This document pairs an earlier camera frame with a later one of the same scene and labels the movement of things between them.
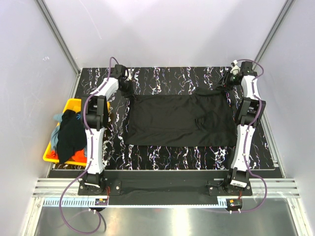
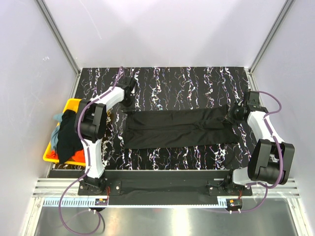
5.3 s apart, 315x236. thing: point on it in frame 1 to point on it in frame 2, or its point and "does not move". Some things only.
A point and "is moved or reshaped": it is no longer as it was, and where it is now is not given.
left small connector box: [101, 201] does not move
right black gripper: [223, 84] to [229, 117]
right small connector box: [234, 204] does not move
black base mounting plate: [165, 188] does not move
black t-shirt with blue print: [72, 135] does not move
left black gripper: [130, 93] to [133, 98]
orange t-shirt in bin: [79, 157] does not move
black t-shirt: [203, 118] is moved or reshaped
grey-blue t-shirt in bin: [54, 137] does not move
